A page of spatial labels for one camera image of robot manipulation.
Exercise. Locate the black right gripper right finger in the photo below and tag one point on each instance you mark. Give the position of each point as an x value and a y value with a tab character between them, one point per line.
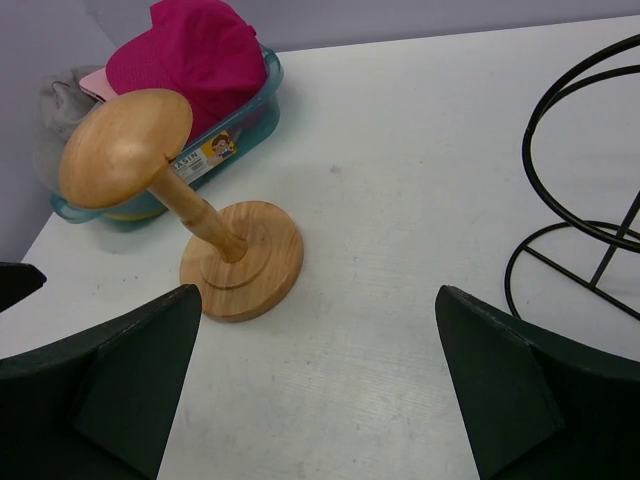
535	404

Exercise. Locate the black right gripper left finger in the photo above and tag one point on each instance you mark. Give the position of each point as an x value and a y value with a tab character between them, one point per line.
100	404

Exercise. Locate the light pink baseball cap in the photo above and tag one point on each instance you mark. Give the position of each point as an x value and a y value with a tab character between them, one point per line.
97	86

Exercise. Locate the magenta baseball cap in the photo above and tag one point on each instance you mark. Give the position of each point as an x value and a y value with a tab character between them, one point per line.
201	49

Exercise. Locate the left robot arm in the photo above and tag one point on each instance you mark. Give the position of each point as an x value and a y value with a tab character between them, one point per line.
17	282

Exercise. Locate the wooden mushroom hat stand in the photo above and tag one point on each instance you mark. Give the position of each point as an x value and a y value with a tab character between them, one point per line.
244	259

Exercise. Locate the teal plastic basin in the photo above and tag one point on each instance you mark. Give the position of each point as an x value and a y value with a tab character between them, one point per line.
203	158

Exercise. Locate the grey bucket hat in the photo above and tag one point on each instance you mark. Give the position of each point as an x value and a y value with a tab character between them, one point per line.
63	105

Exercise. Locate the black wire hat stand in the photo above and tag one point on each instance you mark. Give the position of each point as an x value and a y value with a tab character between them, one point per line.
580	159

